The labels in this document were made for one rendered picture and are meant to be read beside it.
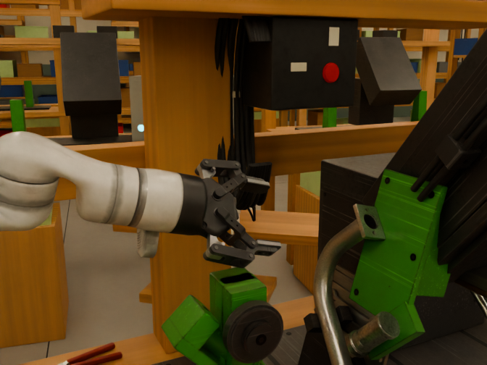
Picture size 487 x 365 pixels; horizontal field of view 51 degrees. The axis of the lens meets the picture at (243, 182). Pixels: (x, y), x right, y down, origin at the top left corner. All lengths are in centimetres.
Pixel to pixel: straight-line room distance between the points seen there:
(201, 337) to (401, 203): 34
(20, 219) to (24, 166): 6
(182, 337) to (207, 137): 42
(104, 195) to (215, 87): 41
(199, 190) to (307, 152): 56
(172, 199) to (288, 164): 56
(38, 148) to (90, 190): 7
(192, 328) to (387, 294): 30
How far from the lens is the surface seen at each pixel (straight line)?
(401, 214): 76
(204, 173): 68
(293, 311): 119
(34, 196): 57
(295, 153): 112
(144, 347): 108
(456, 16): 108
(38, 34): 755
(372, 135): 124
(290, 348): 102
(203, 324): 62
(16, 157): 56
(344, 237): 80
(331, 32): 91
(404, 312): 75
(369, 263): 80
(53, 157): 56
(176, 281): 98
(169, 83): 89
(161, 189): 59
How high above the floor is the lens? 144
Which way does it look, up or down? 14 degrees down
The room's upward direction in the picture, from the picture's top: straight up
